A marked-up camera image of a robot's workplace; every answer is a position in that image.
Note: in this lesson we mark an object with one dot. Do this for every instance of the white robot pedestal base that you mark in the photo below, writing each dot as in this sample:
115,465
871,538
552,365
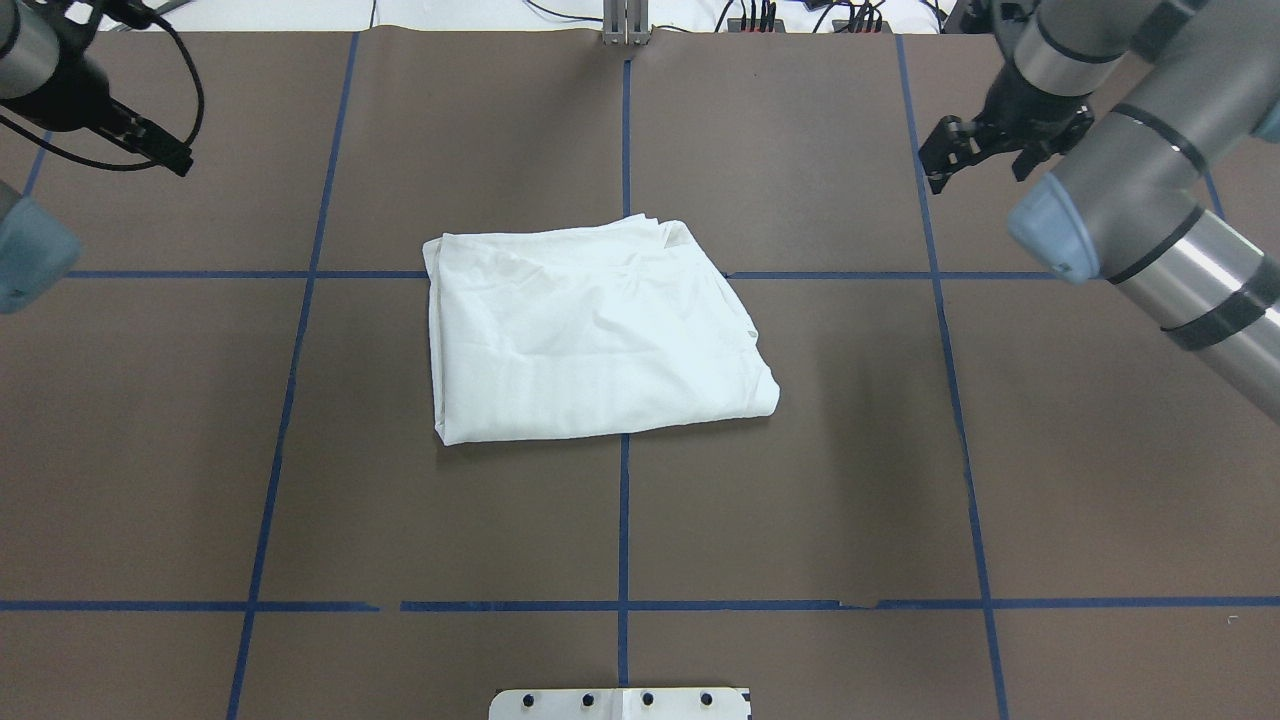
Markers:
623,703

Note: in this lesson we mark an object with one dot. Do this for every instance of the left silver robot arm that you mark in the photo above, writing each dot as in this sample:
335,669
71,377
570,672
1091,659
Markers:
36,249

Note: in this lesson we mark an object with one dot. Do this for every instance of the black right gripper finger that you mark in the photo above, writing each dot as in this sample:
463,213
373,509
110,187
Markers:
954,144

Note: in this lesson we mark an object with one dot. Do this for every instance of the black power strip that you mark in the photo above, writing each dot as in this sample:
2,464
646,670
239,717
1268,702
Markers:
860,18
750,17

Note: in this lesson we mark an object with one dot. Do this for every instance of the white long-sleeve printed shirt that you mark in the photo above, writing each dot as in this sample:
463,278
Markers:
584,332

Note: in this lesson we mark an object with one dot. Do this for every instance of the black power strip left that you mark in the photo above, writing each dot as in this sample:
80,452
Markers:
750,17

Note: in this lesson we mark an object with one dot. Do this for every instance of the black power strip right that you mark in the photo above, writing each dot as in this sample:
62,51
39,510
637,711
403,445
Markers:
860,18

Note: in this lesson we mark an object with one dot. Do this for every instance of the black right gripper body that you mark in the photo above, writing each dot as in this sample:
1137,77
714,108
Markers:
1022,107

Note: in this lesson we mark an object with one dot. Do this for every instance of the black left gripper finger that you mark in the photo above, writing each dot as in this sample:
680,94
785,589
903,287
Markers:
139,135

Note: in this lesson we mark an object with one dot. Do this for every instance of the grey aluminium frame post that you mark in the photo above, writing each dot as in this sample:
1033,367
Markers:
626,23

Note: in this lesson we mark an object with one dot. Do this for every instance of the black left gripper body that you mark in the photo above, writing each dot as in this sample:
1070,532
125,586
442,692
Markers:
73,99

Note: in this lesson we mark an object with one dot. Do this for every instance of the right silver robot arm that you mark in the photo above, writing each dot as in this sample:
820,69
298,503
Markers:
1133,102

